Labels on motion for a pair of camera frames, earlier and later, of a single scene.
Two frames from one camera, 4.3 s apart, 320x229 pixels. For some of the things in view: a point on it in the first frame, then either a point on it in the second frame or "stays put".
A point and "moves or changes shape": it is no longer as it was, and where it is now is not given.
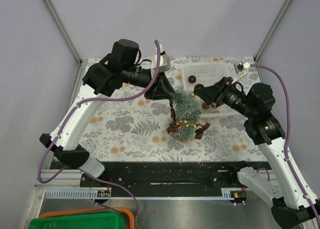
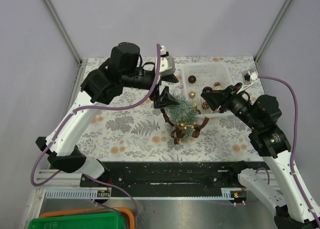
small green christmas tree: [186, 113] moves or changes shape
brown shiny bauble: [192, 79] stays put
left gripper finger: [161, 89] → [166, 99]
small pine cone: [205, 105] stays put
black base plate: [175, 179] stays put
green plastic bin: [104, 220] stays put
